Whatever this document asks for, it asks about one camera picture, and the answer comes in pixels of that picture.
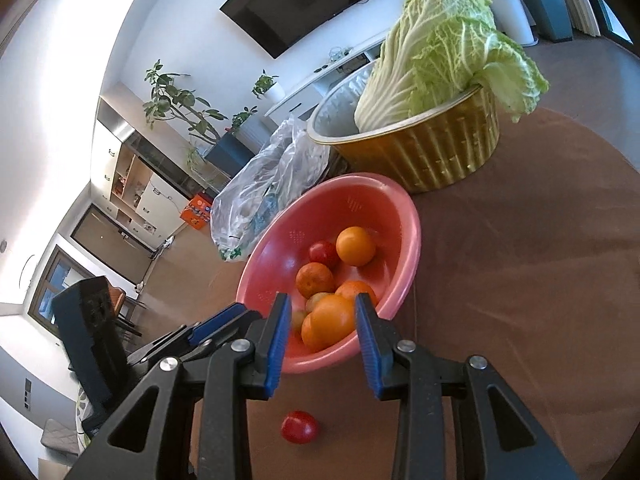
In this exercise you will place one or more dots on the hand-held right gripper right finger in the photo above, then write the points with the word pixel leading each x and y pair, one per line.
pixel 367 350

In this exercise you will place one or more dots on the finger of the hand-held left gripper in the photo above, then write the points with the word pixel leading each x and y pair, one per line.
pixel 160 345
pixel 220 322

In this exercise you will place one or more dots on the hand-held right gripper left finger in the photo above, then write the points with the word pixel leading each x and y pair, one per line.
pixel 277 345

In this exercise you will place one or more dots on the orange mandarin with stem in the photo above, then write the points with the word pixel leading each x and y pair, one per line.
pixel 327 322

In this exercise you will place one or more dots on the brown kiwi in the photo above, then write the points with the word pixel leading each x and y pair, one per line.
pixel 319 300

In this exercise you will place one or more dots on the red tomato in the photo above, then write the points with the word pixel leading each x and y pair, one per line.
pixel 323 253
pixel 299 426

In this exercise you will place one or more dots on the smooth orange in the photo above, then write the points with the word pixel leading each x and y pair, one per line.
pixel 355 246

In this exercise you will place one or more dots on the red plastic colander basket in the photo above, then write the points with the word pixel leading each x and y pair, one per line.
pixel 300 220

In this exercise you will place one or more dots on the brown wooden chair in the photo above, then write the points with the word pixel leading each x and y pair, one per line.
pixel 117 300

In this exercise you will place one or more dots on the orange printed box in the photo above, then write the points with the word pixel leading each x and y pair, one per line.
pixel 197 212

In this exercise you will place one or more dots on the grey sofa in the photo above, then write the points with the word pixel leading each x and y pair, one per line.
pixel 60 440

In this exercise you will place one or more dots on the clear plastic bag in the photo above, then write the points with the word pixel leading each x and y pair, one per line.
pixel 265 185

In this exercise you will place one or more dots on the dark grey plant pot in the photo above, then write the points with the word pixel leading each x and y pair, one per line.
pixel 230 152

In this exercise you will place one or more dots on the light grey plant pot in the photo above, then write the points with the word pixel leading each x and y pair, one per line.
pixel 252 136

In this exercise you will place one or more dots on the small green houseplant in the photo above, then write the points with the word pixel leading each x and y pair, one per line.
pixel 264 82
pixel 242 117

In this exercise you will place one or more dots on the gold ribbed basket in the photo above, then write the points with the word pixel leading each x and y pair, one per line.
pixel 440 150

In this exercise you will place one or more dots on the tall leafy houseplant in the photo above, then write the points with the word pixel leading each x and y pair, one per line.
pixel 170 100

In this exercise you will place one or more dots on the small white plant pot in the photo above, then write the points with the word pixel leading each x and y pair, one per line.
pixel 275 93

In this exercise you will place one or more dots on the metal bowl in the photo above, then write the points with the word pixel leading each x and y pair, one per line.
pixel 335 110

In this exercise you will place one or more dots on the white television cabinet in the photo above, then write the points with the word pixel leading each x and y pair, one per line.
pixel 320 82

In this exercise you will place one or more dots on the napa cabbage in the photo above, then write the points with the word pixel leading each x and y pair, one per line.
pixel 435 45

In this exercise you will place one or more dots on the teal square plant pot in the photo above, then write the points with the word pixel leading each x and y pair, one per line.
pixel 550 5

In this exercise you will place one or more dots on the white wall cabinet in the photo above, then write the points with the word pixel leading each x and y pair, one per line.
pixel 130 180

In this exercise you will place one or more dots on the wall television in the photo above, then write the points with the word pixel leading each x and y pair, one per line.
pixel 310 0

